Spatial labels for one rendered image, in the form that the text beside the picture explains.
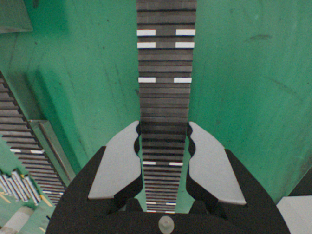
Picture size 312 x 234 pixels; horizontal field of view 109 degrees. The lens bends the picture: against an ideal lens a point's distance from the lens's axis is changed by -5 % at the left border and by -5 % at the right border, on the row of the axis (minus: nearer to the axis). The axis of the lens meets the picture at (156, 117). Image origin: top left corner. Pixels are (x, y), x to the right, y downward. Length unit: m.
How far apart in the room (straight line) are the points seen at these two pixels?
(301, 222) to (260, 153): 0.17
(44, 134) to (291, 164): 0.40
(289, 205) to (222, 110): 0.27
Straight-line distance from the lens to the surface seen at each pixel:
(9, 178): 0.42
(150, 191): 0.22
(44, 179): 0.28
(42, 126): 0.23
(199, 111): 0.16
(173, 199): 0.24
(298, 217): 0.38
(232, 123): 0.19
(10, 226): 0.53
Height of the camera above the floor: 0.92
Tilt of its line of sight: 62 degrees down
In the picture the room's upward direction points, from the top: 174 degrees counter-clockwise
